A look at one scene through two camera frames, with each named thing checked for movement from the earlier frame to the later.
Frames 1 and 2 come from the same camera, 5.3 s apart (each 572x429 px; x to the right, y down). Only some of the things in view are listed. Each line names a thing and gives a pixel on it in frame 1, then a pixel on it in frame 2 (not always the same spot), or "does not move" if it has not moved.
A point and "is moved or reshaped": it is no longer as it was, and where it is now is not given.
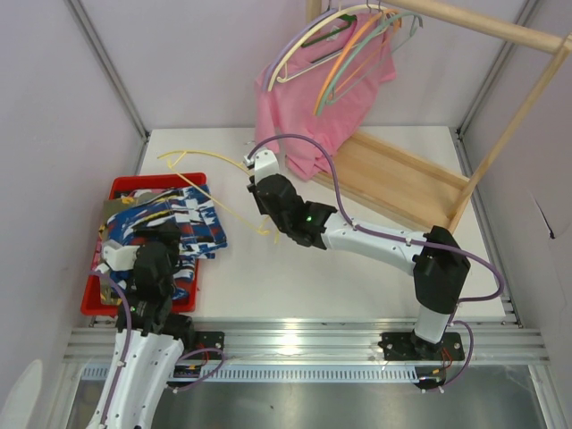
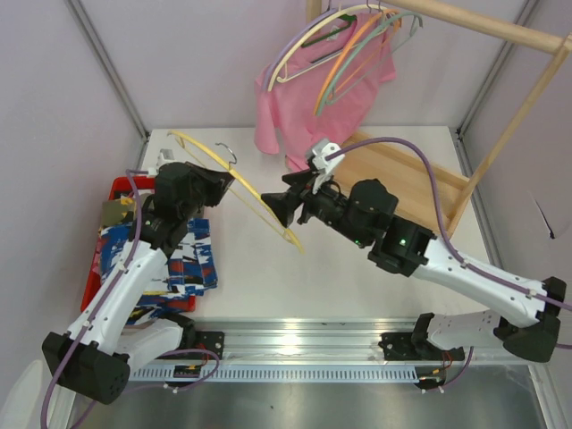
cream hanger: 173,157 -> 212,150
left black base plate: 206,340 does not move
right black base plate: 408,347 does not move
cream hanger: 277,71 does not move
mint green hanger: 374,73 does not move
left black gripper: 157,233 -> 204,186
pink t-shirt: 319,88 does not move
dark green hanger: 351,18 does not move
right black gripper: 260,197 -> 303,202
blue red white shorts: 190,209 is moved or reshaped
